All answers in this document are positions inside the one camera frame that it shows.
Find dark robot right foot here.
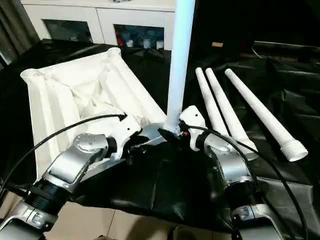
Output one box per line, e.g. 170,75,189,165
170,227,201,240

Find black work mat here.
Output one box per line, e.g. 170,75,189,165
0,40,320,238

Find black side table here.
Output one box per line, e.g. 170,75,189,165
250,40,320,58

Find white plastic table leg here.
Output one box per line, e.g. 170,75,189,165
195,67,230,137
205,67,259,162
224,68,309,163
163,0,197,135

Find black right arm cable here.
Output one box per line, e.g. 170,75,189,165
182,125,308,240

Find white glass-door cabinet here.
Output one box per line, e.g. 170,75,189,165
20,0,177,51

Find white plastic table top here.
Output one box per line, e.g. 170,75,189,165
20,47,169,182

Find grey window curtain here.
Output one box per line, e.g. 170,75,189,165
0,0,40,63

